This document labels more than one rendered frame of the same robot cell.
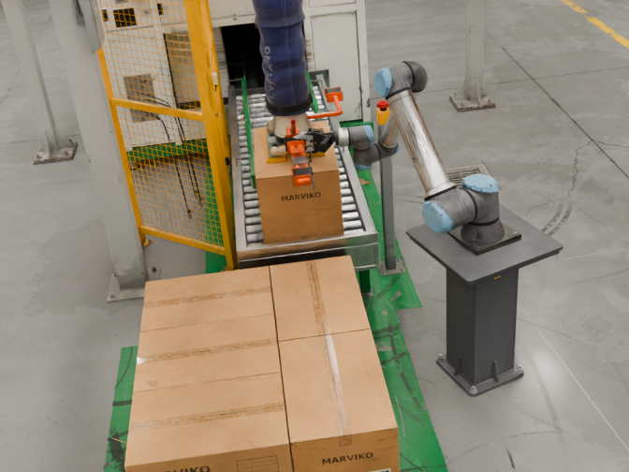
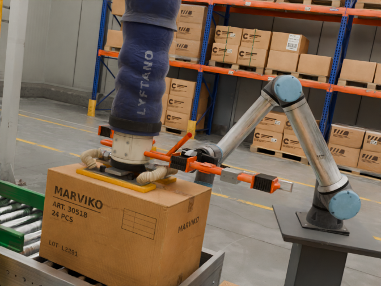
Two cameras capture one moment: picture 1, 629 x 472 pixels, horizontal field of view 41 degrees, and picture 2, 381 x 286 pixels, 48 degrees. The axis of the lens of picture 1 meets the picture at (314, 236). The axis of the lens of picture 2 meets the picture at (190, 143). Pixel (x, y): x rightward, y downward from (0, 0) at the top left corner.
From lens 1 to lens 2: 346 cm
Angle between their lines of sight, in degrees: 62
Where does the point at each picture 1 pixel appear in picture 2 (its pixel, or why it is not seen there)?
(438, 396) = not seen: outside the picture
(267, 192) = (172, 223)
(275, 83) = (150, 96)
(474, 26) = (11, 122)
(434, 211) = (354, 197)
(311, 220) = (187, 252)
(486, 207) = not seen: hidden behind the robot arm
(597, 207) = not seen: hidden behind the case
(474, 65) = (9, 152)
